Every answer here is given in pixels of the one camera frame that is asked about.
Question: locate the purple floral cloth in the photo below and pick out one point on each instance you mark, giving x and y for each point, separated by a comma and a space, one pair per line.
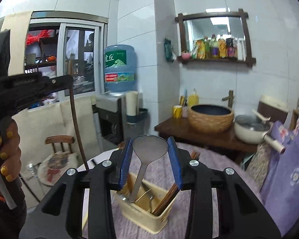
277, 176

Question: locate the water dispenser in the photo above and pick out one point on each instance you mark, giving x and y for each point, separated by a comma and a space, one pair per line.
110, 109

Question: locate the wooden chair with cushion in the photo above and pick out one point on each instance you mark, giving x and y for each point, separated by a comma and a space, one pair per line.
62, 159

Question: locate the purple woven tablecloth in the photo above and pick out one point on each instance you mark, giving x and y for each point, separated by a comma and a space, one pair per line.
160, 173

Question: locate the cream plastic utensil holder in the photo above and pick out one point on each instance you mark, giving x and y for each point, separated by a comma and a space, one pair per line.
141, 211

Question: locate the yellow soap bottle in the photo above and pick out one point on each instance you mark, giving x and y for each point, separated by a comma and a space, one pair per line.
193, 99

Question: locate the left hand yellow nails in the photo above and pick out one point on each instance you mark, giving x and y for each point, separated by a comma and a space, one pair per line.
10, 153

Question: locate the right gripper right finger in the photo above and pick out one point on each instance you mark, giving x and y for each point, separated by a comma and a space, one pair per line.
241, 214

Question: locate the white pan with handle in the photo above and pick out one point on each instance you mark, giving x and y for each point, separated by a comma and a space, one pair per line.
255, 129

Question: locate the large steel spoon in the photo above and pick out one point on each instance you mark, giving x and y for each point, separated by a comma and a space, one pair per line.
148, 148

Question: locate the woven basket sink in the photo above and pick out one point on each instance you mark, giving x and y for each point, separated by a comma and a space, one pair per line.
214, 119

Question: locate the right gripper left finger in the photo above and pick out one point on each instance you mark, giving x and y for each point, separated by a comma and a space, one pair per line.
60, 212

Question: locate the wooden side counter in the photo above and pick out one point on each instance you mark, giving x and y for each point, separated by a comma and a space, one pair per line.
181, 130

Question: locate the blue water bottle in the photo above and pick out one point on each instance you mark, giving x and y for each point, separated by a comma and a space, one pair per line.
120, 68

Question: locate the wooden framed mirror shelf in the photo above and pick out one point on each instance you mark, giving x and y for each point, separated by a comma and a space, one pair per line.
217, 35

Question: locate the yellow mug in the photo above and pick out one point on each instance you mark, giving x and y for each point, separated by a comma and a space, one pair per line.
177, 111

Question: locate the brown wooden chopstick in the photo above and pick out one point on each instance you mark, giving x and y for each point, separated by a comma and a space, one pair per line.
167, 199
76, 128

